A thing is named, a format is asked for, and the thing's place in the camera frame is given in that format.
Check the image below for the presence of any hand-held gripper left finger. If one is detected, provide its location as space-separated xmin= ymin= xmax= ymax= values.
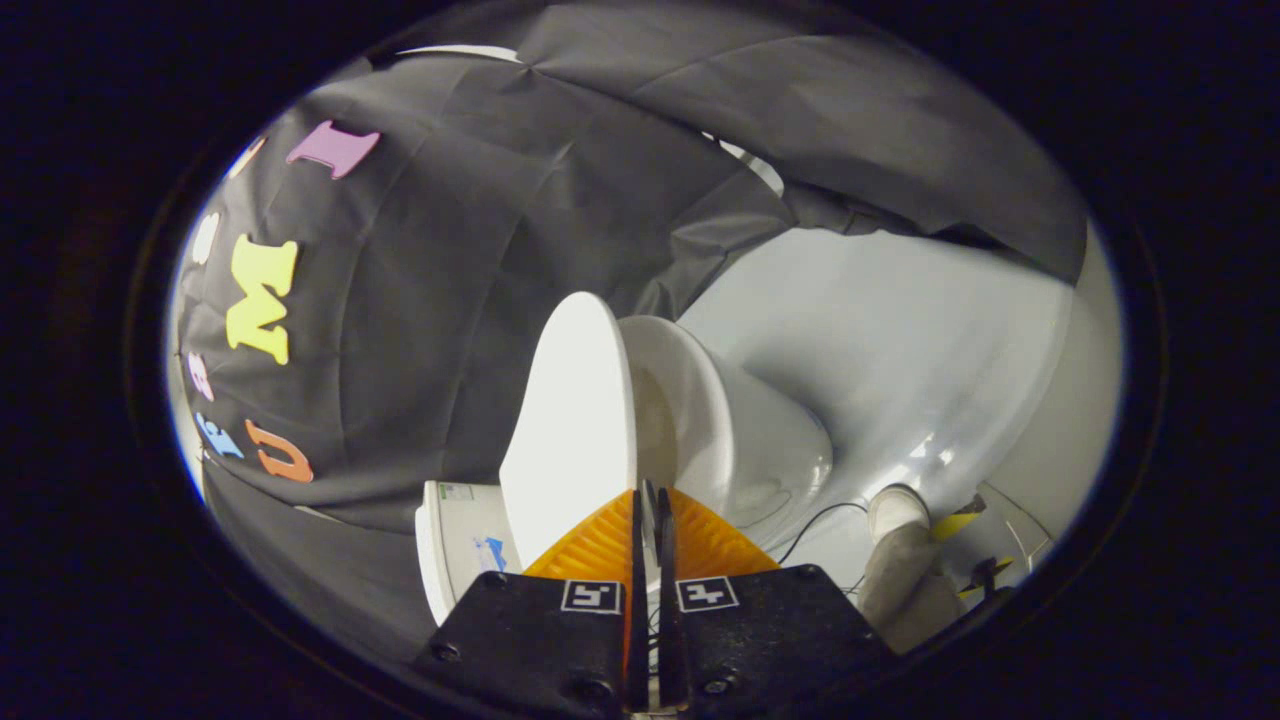
xmin=412 ymin=480 xmax=651 ymax=717

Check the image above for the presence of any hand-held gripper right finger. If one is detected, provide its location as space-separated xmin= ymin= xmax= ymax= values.
xmin=655 ymin=485 xmax=896 ymax=717

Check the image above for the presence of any white toilet lid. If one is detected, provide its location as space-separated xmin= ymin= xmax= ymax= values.
xmin=498 ymin=290 xmax=641 ymax=573

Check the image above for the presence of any white toilet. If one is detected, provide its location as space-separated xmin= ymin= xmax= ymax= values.
xmin=415 ymin=330 xmax=835 ymax=627

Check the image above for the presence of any white toilet seat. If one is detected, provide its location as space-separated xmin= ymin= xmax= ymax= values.
xmin=618 ymin=314 xmax=738 ymax=513

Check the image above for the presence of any person's beige trouser leg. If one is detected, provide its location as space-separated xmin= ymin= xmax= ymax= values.
xmin=858 ymin=520 xmax=967 ymax=657

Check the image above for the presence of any person's white shoe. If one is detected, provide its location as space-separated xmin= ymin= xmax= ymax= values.
xmin=867 ymin=484 xmax=932 ymax=542

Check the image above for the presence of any yellow black floor tape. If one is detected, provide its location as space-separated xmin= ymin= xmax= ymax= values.
xmin=932 ymin=494 xmax=988 ymax=543
xmin=957 ymin=557 xmax=1014 ymax=599

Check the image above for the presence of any black backdrop cloth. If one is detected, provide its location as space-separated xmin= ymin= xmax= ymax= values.
xmin=175 ymin=0 xmax=1091 ymax=681

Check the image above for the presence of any thin black cable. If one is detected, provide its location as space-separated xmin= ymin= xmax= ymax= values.
xmin=775 ymin=500 xmax=871 ymax=567

